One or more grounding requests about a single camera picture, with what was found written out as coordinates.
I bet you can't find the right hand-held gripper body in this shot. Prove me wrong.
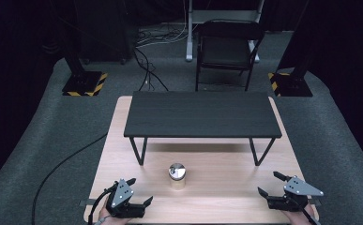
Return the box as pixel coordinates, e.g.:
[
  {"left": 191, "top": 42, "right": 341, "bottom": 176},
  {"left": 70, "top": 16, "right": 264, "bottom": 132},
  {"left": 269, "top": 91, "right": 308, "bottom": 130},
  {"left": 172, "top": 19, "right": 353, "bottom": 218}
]
[{"left": 266, "top": 175, "right": 325, "bottom": 212}]

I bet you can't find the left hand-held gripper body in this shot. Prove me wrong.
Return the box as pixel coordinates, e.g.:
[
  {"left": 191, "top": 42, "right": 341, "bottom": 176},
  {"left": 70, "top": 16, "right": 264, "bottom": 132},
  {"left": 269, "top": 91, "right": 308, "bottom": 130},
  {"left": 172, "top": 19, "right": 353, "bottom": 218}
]
[{"left": 105, "top": 178, "right": 146, "bottom": 219}]

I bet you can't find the person's left hand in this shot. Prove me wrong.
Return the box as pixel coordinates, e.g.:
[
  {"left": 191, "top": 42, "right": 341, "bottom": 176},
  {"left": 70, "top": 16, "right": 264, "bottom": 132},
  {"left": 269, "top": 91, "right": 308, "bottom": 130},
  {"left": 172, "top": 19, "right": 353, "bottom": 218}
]
[{"left": 98, "top": 200, "right": 133, "bottom": 225}]

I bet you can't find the person's right hand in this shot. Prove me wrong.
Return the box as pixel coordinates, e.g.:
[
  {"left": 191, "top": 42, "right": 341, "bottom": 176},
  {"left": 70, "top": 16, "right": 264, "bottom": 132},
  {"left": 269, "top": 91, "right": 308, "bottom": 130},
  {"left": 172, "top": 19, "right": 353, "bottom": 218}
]
[{"left": 281, "top": 203, "right": 317, "bottom": 225}]

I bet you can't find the black stand with striped base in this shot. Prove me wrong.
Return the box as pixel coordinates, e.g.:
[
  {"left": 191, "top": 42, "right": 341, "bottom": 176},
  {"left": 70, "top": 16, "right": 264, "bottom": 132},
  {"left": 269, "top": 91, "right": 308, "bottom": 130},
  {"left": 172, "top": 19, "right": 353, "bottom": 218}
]
[
  {"left": 267, "top": 31, "right": 314, "bottom": 98},
  {"left": 58, "top": 31, "right": 109, "bottom": 98}
]

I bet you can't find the black shelf with metal legs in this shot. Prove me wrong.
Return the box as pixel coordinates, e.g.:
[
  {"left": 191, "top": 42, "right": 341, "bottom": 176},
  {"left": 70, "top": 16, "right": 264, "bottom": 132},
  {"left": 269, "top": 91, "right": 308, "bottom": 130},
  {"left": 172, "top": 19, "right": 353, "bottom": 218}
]
[{"left": 123, "top": 90, "right": 283, "bottom": 167}]

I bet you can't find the black folding chair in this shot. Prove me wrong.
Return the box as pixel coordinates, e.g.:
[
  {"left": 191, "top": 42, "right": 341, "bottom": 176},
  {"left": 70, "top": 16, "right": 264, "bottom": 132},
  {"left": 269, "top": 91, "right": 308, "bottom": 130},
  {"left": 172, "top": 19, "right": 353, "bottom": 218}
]
[{"left": 195, "top": 20, "right": 266, "bottom": 93}]

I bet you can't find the black wheeled cabinet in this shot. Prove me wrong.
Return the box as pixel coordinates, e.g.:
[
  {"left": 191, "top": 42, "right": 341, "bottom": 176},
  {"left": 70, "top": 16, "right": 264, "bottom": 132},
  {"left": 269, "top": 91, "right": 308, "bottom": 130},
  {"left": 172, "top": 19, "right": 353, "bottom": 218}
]
[{"left": 75, "top": 0, "right": 134, "bottom": 66}]

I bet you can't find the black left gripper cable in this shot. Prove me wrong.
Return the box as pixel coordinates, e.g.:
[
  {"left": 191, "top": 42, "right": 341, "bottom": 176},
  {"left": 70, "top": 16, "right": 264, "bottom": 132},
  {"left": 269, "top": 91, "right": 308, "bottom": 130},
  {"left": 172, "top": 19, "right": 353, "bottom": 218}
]
[{"left": 87, "top": 184, "right": 119, "bottom": 225}]

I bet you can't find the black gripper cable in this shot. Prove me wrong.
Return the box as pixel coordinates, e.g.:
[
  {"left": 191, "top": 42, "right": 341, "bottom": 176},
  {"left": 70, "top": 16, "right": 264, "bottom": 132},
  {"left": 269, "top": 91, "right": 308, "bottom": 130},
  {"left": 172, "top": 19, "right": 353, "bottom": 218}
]
[
  {"left": 295, "top": 199, "right": 322, "bottom": 225},
  {"left": 87, "top": 184, "right": 119, "bottom": 225}
]

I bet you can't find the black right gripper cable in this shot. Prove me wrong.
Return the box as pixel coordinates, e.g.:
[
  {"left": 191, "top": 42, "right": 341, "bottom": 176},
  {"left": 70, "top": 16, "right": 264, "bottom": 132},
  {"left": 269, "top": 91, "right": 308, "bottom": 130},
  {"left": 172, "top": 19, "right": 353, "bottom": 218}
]
[{"left": 295, "top": 199, "right": 322, "bottom": 225}]

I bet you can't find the long black floor cable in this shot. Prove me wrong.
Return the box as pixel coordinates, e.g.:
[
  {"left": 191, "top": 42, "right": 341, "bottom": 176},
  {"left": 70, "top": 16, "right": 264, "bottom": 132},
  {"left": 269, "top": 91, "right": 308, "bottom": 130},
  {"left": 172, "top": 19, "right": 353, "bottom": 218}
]
[{"left": 31, "top": 133, "right": 109, "bottom": 225}]

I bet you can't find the bundle of floor cables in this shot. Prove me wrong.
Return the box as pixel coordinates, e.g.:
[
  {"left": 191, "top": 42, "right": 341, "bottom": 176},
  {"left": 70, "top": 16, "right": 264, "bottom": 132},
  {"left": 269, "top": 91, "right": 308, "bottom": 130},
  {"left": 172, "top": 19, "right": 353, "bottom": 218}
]
[{"left": 132, "top": 23, "right": 190, "bottom": 92}]

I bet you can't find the white metal desk frame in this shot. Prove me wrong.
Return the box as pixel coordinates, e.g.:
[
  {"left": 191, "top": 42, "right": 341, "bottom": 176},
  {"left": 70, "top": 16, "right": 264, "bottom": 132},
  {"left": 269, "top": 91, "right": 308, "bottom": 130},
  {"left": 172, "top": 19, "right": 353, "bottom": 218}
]
[{"left": 185, "top": 0, "right": 265, "bottom": 63}]

